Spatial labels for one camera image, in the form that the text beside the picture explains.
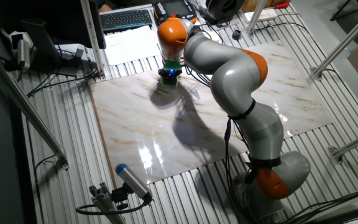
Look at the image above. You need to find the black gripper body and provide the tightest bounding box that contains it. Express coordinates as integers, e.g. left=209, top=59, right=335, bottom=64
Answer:
left=157, top=68, right=182, bottom=80

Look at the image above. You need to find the printed white paper sheet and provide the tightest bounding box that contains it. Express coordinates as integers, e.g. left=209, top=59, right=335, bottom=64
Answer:
left=104, top=25, right=162, bottom=67

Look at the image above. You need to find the orange black teach pendant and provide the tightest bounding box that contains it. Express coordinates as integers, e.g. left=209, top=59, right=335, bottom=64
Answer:
left=153, top=0, right=198, bottom=26

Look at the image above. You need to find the black keyboard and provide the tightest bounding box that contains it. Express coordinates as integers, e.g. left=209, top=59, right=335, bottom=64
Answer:
left=100, top=9, right=154, bottom=32

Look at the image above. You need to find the black round fan housing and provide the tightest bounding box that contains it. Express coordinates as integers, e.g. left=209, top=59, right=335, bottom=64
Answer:
left=204, top=0, right=246, bottom=22

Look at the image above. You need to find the brown cardboard box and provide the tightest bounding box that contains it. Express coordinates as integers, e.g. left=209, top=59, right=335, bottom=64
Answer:
left=241, top=0, right=291, bottom=13

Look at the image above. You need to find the white power strip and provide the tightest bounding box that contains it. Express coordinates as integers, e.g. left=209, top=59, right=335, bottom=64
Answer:
left=244, top=8, right=278, bottom=22

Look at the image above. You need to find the black computer monitor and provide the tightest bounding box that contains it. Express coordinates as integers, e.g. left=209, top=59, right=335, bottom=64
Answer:
left=0, top=0, right=107, bottom=50

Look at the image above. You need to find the black monitor stand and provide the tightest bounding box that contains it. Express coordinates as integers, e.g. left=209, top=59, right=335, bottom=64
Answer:
left=21, top=20, right=85, bottom=78

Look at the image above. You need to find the black wrist cable bundle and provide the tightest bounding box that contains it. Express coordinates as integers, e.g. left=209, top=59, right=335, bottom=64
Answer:
left=181, top=63, right=213, bottom=88

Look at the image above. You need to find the black cable with inline connector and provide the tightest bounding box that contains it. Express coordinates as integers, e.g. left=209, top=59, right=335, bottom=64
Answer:
left=223, top=118, right=251, bottom=218

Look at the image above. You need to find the aluminium frame beam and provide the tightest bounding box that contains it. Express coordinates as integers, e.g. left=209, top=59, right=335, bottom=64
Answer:
left=310, top=2, right=358, bottom=81
left=79, top=0, right=106, bottom=80
left=0, top=43, right=70, bottom=170
left=328, top=126, right=358, bottom=165
left=246, top=0, right=267, bottom=39

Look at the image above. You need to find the silver camera with blue cap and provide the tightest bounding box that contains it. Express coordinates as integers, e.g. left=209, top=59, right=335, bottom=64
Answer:
left=115, top=163, right=154, bottom=203

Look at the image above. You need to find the aluminium camera mount profile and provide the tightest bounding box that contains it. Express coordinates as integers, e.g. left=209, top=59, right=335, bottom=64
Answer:
left=88, top=182, right=127, bottom=224

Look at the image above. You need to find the grey camera on mount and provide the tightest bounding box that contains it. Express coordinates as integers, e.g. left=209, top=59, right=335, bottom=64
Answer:
left=9, top=30, right=32, bottom=72

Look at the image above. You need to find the black camera cable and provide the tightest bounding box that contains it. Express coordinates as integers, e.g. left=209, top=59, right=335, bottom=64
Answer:
left=75, top=198, right=152, bottom=216

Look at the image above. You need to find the black floor cable bundle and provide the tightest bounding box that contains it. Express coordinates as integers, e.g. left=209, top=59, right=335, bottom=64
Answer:
left=275, top=183, right=358, bottom=224

